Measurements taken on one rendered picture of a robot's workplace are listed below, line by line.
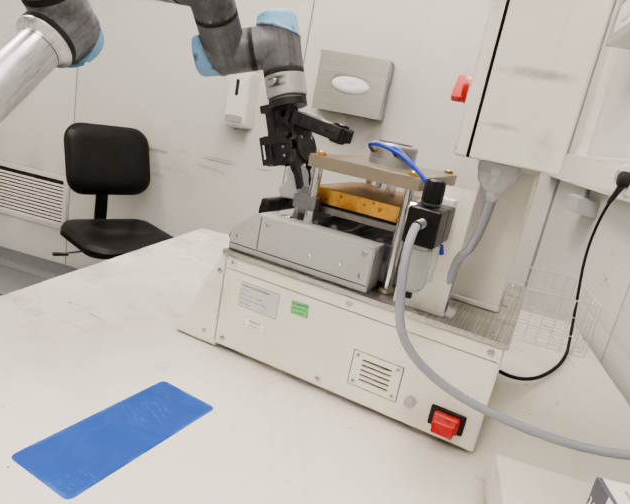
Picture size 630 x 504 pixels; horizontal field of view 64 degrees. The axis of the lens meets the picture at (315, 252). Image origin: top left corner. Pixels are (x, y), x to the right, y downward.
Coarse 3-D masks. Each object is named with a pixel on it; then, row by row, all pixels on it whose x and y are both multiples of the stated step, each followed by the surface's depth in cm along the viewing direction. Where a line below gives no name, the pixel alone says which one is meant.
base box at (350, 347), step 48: (240, 288) 83; (288, 288) 79; (240, 336) 85; (288, 336) 80; (336, 336) 77; (384, 336) 73; (432, 336) 70; (336, 384) 78; (384, 384) 75; (432, 384) 71; (480, 384) 68; (432, 432) 68
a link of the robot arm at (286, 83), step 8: (280, 72) 89; (288, 72) 89; (296, 72) 89; (272, 80) 89; (280, 80) 89; (288, 80) 89; (296, 80) 89; (304, 80) 91; (272, 88) 90; (280, 88) 89; (288, 88) 89; (296, 88) 89; (304, 88) 91; (272, 96) 90; (280, 96) 90
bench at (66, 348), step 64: (128, 256) 125; (192, 256) 134; (0, 320) 83; (64, 320) 87; (128, 320) 91; (0, 384) 67; (64, 384) 69; (128, 384) 72; (192, 384) 75; (256, 384) 79; (512, 384) 96; (576, 384) 101; (0, 448) 56; (192, 448) 62; (256, 448) 64; (320, 448) 66; (384, 448) 69; (448, 448) 72; (512, 448) 75
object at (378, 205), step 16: (320, 192) 81; (336, 192) 80; (352, 192) 82; (368, 192) 86; (384, 192) 86; (400, 192) 95; (320, 208) 82; (336, 208) 81; (352, 208) 79; (368, 208) 78; (384, 208) 77; (368, 224) 79; (384, 224) 78
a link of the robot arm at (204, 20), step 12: (36, 0) 95; (156, 0) 86; (168, 0) 84; (180, 0) 82; (192, 0) 81; (204, 0) 80; (216, 0) 80; (228, 0) 82; (192, 12) 84; (204, 12) 82; (216, 12) 82; (228, 12) 83; (204, 24) 84; (216, 24) 83
